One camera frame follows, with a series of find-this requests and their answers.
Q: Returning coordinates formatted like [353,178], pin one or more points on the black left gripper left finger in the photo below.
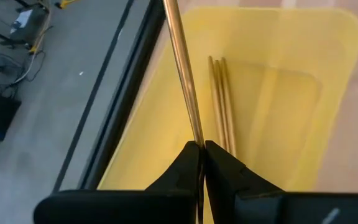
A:
[135,208]

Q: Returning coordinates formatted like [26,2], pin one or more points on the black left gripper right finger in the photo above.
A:
[259,208]

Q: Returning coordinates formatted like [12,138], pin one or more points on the gold fork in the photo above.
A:
[182,62]

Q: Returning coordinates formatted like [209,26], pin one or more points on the yellow plastic bin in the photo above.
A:
[275,124]

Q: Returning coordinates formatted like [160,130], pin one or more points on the grey equipment box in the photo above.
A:
[26,25]

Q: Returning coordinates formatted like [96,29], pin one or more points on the black table frame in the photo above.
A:
[121,102]

